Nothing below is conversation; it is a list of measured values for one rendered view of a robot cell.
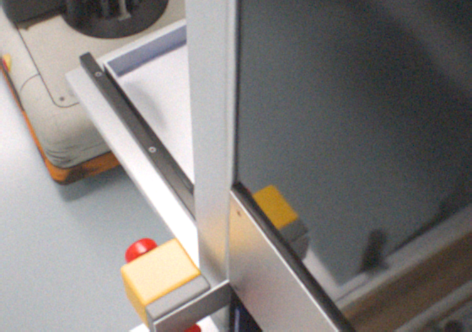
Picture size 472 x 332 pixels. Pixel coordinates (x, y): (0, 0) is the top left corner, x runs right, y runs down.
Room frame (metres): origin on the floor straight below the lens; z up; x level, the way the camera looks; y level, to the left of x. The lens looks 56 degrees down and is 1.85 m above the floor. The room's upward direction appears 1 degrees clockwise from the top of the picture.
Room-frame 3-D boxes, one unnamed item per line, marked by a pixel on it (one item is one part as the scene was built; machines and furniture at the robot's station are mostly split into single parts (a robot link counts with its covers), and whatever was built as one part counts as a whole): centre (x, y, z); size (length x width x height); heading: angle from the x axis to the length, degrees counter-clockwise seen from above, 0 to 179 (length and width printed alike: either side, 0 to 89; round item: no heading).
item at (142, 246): (0.44, 0.10, 1.00); 0.04 x 0.04 x 0.04; 34
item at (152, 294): (0.40, 0.07, 1.00); 0.08 x 0.07 x 0.07; 34
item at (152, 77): (0.72, -0.01, 0.90); 0.34 x 0.26 x 0.04; 35
